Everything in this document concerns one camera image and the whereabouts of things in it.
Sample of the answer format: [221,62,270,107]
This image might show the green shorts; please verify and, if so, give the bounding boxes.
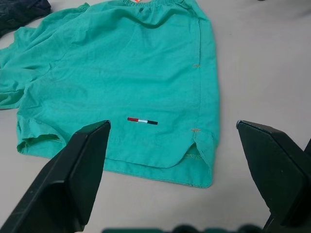
[0,0,221,189]

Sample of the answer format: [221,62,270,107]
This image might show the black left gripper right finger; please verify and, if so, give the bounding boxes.
[236,119,311,233]

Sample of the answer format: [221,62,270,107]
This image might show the dark navy garment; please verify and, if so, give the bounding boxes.
[0,0,52,38]

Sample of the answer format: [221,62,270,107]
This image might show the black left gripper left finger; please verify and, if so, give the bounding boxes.
[0,119,112,233]

